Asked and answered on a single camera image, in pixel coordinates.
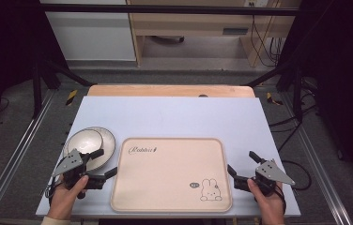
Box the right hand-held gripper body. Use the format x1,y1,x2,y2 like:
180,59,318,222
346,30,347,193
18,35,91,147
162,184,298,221
233,158,297,198

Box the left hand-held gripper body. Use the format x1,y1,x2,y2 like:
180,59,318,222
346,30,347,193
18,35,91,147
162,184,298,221
52,148,107,200

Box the white ceramic plate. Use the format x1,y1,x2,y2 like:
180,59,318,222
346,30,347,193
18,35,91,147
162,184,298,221
84,126,116,173

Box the white ceramic bowl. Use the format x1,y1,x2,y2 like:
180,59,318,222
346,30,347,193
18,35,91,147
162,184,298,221
63,127,105,158

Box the beige tray with rabbit print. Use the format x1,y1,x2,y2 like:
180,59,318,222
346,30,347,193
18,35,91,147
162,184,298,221
110,137,234,214

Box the person's right hand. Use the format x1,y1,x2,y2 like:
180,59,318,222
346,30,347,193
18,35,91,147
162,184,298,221
246,178,287,219

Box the person's left hand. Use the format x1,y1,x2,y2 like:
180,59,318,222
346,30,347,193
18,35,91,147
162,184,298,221
46,174,90,220

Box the yellow black striped marker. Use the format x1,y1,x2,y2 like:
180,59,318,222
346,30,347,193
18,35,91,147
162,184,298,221
65,89,79,107
265,91,284,106

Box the wooden table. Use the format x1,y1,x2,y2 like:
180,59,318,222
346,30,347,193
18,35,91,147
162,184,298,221
86,83,256,98

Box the black curtain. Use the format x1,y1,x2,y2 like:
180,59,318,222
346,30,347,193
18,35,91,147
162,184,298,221
0,0,69,143
277,0,353,190

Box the white cabinet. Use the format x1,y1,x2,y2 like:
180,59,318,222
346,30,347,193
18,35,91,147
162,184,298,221
38,0,137,62

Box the light wooden desk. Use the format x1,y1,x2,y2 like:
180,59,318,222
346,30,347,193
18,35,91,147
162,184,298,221
126,0,301,68

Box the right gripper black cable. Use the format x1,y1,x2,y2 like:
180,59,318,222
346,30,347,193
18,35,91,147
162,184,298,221
274,159,313,215

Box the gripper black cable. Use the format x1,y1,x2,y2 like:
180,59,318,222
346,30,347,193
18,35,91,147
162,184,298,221
274,159,313,215
44,175,60,201

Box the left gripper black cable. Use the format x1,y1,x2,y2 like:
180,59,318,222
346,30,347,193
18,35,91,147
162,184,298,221
44,175,60,201

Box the aluminium floor rail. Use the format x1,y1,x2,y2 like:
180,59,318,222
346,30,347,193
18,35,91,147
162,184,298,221
0,89,57,225
281,93,353,225

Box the black floor cables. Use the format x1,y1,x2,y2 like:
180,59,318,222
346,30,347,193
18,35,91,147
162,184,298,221
268,76,321,153

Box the bundle of hanging cables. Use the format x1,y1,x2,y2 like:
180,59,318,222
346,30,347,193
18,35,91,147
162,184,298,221
250,0,286,68

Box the white wall outlet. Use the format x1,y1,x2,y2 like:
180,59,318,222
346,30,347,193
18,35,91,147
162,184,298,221
243,0,270,8

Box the black metal frame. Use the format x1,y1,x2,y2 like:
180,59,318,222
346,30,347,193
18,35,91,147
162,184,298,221
31,3,305,120

